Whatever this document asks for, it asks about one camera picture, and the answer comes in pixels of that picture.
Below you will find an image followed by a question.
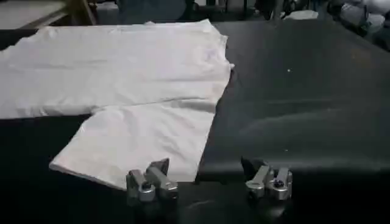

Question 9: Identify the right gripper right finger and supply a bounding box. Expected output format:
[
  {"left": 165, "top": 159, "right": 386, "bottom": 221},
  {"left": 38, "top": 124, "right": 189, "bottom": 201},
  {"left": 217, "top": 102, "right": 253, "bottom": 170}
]
[{"left": 240, "top": 156, "right": 294, "bottom": 201}]

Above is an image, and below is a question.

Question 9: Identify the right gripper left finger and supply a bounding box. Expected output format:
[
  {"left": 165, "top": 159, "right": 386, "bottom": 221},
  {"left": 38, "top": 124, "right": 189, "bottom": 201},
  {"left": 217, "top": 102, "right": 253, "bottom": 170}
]
[{"left": 126, "top": 158, "right": 179, "bottom": 207}]

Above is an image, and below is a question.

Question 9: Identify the white printed t-shirt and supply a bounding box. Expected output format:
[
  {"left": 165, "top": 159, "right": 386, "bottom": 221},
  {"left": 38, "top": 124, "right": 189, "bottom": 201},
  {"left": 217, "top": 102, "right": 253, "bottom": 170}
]
[{"left": 0, "top": 18, "right": 236, "bottom": 191}]

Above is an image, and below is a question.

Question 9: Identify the black tablecloth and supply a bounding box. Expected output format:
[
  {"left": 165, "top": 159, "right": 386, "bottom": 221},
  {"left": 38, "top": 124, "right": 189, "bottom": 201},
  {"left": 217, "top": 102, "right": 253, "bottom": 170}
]
[{"left": 0, "top": 19, "right": 390, "bottom": 224}]

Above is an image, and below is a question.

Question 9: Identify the white humanoid robot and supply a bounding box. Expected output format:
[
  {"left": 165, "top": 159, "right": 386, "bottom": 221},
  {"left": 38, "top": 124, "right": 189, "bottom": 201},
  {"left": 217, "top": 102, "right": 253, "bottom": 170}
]
[{"left": 327, "top": 0, "right": 390, "bottom": 51}]

